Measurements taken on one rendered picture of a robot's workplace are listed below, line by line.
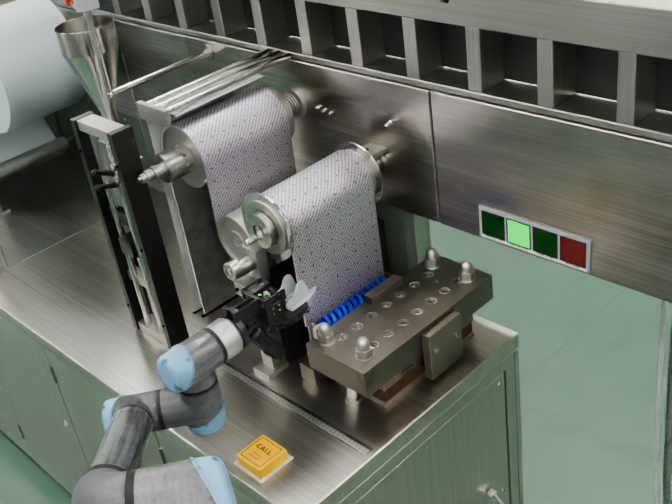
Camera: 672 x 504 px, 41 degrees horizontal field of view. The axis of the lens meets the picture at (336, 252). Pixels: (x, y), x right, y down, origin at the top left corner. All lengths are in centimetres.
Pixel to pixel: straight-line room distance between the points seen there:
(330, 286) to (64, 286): 86
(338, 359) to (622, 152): 65
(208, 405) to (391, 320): 41
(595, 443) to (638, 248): 147
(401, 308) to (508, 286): 189
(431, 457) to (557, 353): 154
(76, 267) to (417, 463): 113
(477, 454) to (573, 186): 68
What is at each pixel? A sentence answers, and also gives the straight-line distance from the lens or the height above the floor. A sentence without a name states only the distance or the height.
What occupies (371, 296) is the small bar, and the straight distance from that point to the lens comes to 186.
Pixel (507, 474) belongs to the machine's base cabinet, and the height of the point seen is 52.
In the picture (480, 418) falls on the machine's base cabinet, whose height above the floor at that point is 76.
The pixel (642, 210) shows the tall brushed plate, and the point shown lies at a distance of 160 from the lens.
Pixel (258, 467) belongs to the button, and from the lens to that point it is 171.
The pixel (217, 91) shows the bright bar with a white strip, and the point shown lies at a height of 144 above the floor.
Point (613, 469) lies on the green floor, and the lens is 295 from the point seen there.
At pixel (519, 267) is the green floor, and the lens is 383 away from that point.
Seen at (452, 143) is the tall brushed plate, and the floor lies 134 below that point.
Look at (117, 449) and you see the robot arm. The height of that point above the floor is 113.
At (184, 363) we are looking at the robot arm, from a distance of 162.
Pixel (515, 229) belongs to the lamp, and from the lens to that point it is 177.
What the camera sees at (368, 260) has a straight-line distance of 191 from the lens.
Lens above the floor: 210
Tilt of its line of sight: 31 degrees down
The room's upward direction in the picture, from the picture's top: 9 degrees counter-clockwise
